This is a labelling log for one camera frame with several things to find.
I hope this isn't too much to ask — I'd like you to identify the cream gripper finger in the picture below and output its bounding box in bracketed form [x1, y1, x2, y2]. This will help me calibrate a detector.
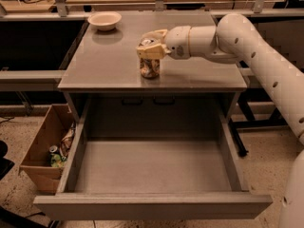
[137, 43, 171, 60]
[141, 29, 168, 44]

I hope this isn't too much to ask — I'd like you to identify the grey drawer cabinet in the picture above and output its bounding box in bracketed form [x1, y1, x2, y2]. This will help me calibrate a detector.
[59, 11, 247, 130]

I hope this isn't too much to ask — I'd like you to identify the cardboard box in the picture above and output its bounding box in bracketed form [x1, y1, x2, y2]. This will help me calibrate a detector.
[19, 104, 74, 194]

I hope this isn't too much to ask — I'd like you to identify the green can in box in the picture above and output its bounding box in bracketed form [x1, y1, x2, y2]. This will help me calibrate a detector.
[48, 145, 67, 168]

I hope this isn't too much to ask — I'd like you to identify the black object at left edge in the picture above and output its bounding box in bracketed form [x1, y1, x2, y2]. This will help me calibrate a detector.
[0, 141, 14, 180]

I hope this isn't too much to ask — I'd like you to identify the orange soda can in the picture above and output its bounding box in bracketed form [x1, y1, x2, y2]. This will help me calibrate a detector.
[140, 58, 160, 79]

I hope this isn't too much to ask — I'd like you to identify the open grey top drawer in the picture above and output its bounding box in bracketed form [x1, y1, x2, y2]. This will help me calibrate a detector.
[34, 96, 272, 220]

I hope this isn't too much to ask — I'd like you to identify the white bowl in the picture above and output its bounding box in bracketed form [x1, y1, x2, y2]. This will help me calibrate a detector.
[87, 11, 122, 31]

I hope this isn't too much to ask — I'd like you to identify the crumpled wrapper in box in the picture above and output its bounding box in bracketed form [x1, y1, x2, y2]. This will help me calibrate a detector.
[59, 123, 75, 158]

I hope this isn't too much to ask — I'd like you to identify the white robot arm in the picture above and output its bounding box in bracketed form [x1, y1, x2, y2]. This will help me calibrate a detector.
[137, 13, 304, 143]

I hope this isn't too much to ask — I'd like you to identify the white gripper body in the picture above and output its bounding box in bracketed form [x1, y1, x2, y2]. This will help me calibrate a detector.
[164, 26, 191, 59]

